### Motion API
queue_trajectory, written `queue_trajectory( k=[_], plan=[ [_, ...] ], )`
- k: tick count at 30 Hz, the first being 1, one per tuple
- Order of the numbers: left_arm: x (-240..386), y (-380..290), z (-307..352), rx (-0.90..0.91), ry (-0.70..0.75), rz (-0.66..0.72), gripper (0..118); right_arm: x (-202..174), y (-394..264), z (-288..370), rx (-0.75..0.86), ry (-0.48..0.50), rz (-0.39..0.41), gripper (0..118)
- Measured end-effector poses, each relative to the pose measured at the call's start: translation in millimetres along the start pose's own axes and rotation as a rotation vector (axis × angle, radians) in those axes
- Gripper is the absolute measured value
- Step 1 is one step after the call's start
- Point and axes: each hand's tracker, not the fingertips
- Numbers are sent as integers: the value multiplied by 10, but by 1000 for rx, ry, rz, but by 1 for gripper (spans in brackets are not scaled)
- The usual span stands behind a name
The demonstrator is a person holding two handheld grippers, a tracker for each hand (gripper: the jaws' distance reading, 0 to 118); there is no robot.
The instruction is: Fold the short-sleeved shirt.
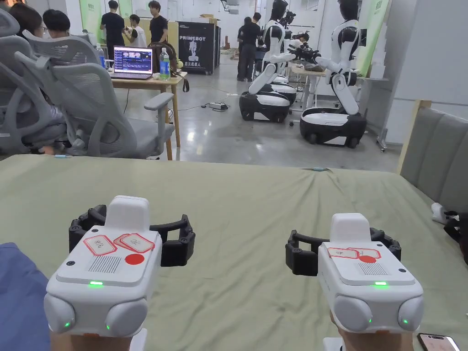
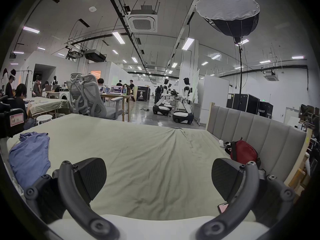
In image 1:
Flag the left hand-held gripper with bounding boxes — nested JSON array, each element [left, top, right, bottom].
[[43, 195, 197, 337]]

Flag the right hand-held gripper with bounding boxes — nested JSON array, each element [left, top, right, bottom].
[[285, 213, 425, 335]]

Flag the person's right hand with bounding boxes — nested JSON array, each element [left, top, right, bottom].
[[330, 310, 418, 351]]

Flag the person's left hand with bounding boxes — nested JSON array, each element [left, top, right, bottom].
[[48, 327, 132, 351]]

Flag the spare hand-held gripper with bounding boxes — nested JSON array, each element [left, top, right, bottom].
[[431, 202, 468, 267]]

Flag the bed with pale green sheet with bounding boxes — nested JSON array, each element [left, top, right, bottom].
[[0, 154, 468, 351]]

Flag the blue garment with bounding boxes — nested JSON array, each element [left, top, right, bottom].
[[0, 241, 51, 351]]

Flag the white and black humanoid robot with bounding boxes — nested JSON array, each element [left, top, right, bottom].
[[239, 0, 298, 122], [299, 0, 368, 149], [270, 10, 312, 106]]

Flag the grey mesh office chair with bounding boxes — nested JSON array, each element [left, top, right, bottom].
[[14, 30, 176, 160], [0, 8, 72, 155]]

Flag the black smartphone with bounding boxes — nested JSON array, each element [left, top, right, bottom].
[[416, 331, 462, 351]]

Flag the grey padded headboard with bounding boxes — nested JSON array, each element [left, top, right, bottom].
[[396, 100, 468, 217]]

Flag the wooden table with laptop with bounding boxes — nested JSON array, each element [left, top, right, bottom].
[[96, 41, 190, 161]]

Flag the wooden work table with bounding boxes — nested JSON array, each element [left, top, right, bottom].
[[290, 64, 367, 111]]

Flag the black printed crate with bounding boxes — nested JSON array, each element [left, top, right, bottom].
[[177, 20, 222, 76]]

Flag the green and white banner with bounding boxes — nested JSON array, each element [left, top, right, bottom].
[[356, 0, 393, 77]]

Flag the group of people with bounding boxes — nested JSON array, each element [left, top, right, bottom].
[[236, 12, 263, 83]]

